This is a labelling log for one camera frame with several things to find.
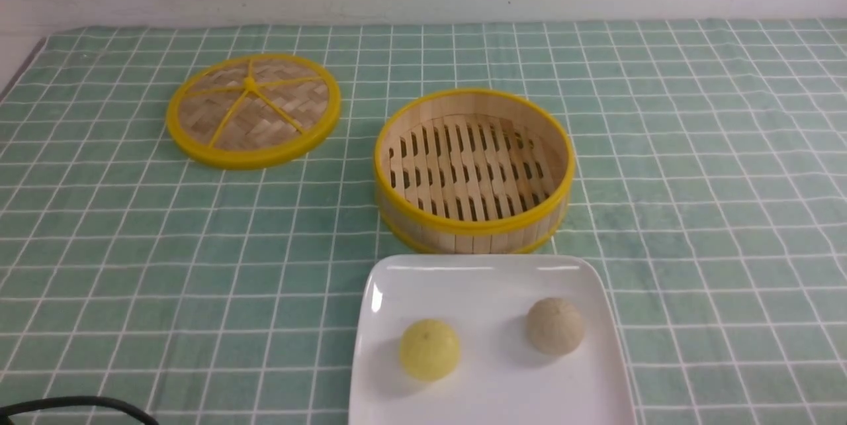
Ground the yellow steamed bun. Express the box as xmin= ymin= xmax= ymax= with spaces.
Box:
xmin=398 ymin=318 xmax=462 ymax=383

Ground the beige steamed bun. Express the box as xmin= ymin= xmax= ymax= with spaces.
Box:
xmin=525 ymin=297 xmax=585 ymax=357

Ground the white square plate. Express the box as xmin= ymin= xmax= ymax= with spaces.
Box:
xmin=347 ymin=254 xmax=638 ymax=424

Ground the yellow bamboo steamer basket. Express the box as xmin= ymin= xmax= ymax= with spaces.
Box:
xmin=373 ymin=88 xmax=577 ymax=254

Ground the yellow bamboo steamer lid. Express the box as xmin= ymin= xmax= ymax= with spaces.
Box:
xmin=165 ymin=54 xmax=341 ymax=169

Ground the green checkered tablecloth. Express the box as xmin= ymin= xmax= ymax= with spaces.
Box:
xmin=1 ymin=19 xmax=846 ymax=424

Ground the black left camera cable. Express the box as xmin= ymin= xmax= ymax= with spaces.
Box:
xmin=0 ymin=396 xmax=161 ymax=425

